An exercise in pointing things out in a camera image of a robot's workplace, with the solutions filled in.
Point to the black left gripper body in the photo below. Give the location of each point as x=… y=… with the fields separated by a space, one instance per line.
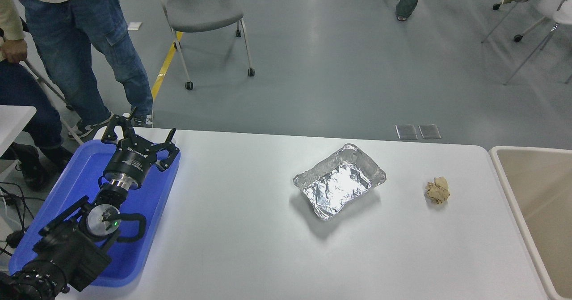
x=129 y=163

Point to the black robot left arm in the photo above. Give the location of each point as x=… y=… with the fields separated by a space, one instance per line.
x=67 y=251

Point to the seated person's hand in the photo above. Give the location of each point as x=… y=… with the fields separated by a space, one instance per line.
x=15 y=50

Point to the blue plastic tray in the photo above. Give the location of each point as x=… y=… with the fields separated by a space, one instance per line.
x=147 y=219

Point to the metal-legged wheeled chair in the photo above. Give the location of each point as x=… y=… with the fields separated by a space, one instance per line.
x=49 y=87

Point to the standing person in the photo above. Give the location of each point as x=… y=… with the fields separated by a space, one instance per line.
x=89 y=45

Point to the seated person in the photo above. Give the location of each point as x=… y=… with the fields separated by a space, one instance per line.
x=27 y=107

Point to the white paper scrap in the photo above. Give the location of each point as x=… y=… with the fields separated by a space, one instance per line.
x=134 y=26

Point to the small white side table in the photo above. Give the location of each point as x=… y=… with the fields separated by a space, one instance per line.
x=13 y=119

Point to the grey wheeled chair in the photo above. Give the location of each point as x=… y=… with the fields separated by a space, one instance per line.
x=203 y=9

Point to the silver foil tray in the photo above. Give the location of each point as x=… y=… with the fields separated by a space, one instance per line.
x=337 y=183

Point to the metal floor plate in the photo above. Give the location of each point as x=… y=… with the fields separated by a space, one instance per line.
x=406 y=131
x=429 y=131

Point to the crumpled tan paper ball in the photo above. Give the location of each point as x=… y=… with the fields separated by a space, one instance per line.
x=437 y=190

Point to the large pale bin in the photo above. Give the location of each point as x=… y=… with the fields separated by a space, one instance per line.
x=540 y=201

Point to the white wheeled chair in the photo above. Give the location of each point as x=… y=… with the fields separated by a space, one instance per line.
x=556 y=5

